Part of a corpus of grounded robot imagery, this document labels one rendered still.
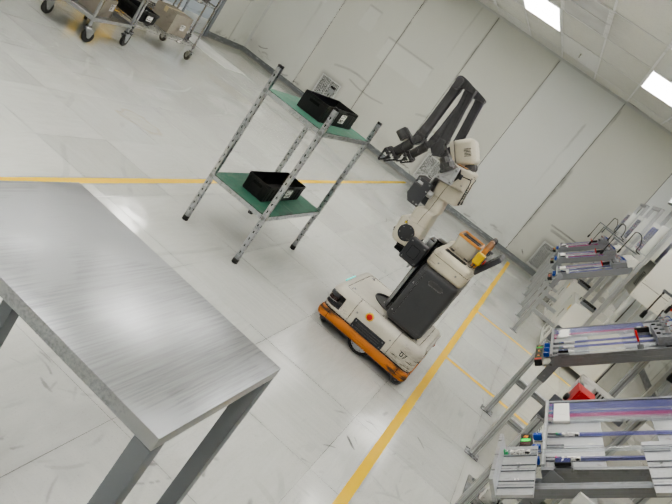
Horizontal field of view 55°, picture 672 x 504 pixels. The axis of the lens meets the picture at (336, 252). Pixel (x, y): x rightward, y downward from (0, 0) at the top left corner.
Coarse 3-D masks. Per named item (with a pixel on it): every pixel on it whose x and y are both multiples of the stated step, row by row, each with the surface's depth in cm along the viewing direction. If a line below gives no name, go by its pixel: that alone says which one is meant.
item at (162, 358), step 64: (0, 192) 135; (64, 192) 152; (0, 256) 117; (64, 256) 129; (128, 256) 145; (0, 320) 169; (64, 320) 113; (128, 320) 125; (192, 320) 139; (128, 384) 109; (192, 384) 120; (256, 384) 135; (128, 448) 105
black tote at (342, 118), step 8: (304, 96) 375; (312, 96) 373; (320, 96) 396; (304, 104) 375; (312, 104) 374; (320, 104) 372; (328, 104) 415; (336, 104) 426; (312, 112) 374; (320, 112) 373; (328, 112) 377; (344, 112) 398; (352, 112) 425; (320, 120) 375; (336, 120) 396; (344, 120) 408; (352, 120) 420; (344, 128) 418
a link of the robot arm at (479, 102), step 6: (474, 96) 388; (480, 96) 387; (474, 102) 389; (480, 102) 388; (474, 108) 390; (480, 108) 390; (468, 114) 392; (474, 114) 390; (468, 120) 392; (474, 120) 392; (462, 126) 394; (468, 126) 392; (462, 132) 394; (468, 132) 395; (456, 138) 395; (462, 138) 394
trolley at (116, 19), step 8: (48, 0) 579; (64, 0) 577; (72, 0) 596; (144, 0) 643; (48, 8) 585; (80, 8) 576; (96, 8) 575; (88, 16) 578; (96, 16) 602; (112, 16) 645; (120, 16) 652; (136, 16) 648; (88, 24) 583; (112, 24) 614; (120, 24) 628; (128, 24) 640; (88, 32) 583; (128, 32) 656; (88, 40) 589; (120, 40) 654; (128, 40) 664
